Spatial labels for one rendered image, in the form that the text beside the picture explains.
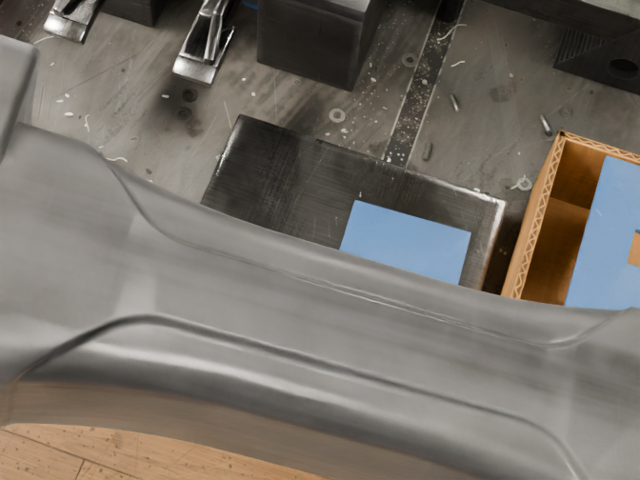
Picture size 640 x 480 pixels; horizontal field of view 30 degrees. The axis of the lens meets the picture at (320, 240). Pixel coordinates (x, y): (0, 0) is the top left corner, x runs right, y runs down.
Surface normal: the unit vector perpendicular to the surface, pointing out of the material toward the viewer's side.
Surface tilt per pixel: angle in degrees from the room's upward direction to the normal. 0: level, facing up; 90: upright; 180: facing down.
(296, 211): 0
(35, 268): 12
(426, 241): 0
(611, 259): 1
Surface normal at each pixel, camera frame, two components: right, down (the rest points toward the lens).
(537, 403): 0.27, -0.38
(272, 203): 0.06, -0.44
